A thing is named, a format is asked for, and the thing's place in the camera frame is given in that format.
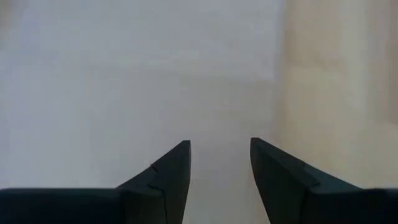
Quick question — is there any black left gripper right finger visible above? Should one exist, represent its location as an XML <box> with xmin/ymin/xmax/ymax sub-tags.
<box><xmin>250</xmin><ymin>137</ymin><xmax>398</xmax><ymax>224</ymax></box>

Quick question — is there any pink towel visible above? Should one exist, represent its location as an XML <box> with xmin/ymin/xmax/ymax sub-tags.
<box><xmin>0</xmin><ymin>0</ymin><xmax>285</xmax><ymax>224</ymax></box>

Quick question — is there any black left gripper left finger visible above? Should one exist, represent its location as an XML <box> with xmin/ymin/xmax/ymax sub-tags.
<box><xmin>0</xmin><ymin>139</ymin><xmax>192</xmax><ymax>224</ymax></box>

